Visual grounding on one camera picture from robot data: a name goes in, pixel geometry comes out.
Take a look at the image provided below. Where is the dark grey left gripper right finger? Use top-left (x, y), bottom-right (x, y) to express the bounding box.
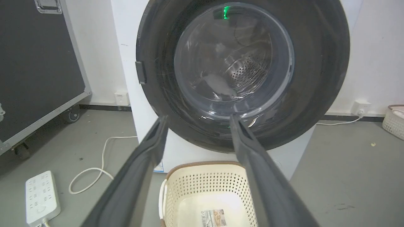
top-left (229, 114), bottom-right (320, 227)

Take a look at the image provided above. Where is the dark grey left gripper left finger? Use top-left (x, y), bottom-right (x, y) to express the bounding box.
top-left (81, 115), bottom-right (169, 227)

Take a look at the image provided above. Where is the white washing machine body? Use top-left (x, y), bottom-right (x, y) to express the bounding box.
top-left (110, 0), bottom-right (363, 181)

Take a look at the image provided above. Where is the dark round washing machine door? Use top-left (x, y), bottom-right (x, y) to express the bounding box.
top-left (136, 0), bottom-right (351, 154)

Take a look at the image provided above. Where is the cream perforated laundry basket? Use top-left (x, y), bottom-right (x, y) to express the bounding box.
top-left (158, 161), bottom-right (258, 227)

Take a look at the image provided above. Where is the white power strip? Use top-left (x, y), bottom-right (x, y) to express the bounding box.
top-left (25, 171), bottom-right (61, 227)

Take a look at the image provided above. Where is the white woven basket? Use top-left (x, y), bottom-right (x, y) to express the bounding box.
top-left (382, 105), bottom-right (404, 141)

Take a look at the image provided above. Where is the black flight case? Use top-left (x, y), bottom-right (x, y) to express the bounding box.
top-left (0, 0), bottom-right (92, 160)

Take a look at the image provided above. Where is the white power cable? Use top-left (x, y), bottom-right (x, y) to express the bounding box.
top-left (68, 136), bottom-right (138, 195)

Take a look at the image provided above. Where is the thin white plug cable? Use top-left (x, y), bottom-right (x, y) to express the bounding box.
top-left (316, 116), bottom-right (363, 126)

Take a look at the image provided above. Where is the white wall socket with plug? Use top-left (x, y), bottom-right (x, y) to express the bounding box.
top-left (352, 100), bottom-right (371, 116)

